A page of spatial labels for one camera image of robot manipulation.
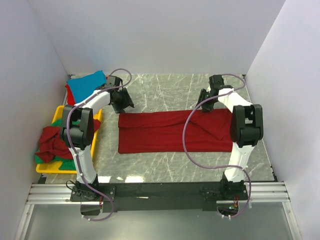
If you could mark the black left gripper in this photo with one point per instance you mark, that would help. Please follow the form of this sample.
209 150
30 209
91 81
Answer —
127 102

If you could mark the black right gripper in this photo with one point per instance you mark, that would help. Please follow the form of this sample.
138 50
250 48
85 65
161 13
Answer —
202 96

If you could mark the dark red t-shirt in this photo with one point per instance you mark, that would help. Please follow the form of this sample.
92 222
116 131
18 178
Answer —
175 131
51 143

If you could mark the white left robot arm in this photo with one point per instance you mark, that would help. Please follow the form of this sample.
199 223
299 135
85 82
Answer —
77 128

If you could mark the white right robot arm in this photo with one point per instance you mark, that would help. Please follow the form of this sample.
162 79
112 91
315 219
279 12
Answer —
246 130

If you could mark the folded blue t-shirt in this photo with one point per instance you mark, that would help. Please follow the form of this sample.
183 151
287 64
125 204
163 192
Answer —
82 87

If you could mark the folded bright red t-shirt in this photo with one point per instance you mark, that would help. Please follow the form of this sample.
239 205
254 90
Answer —
70 97

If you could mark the green t-shirt in bin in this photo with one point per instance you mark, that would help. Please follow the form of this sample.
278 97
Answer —
65 165

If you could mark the crumpled dark red t-shirt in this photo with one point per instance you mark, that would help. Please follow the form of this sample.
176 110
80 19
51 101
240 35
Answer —
51 143

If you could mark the yellow plastic bin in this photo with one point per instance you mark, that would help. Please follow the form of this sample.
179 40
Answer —
53 156

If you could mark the black base crossbar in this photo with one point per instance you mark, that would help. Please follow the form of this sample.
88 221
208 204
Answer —
161 196

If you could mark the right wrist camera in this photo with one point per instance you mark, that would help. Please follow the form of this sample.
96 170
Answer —
216 82

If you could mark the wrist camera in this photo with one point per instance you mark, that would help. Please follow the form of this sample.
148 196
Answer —
113 81
216 82

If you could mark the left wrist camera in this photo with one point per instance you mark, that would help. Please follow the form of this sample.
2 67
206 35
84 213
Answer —
113 81

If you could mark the aluminium rail frame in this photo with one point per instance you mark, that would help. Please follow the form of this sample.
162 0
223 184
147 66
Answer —
59 194

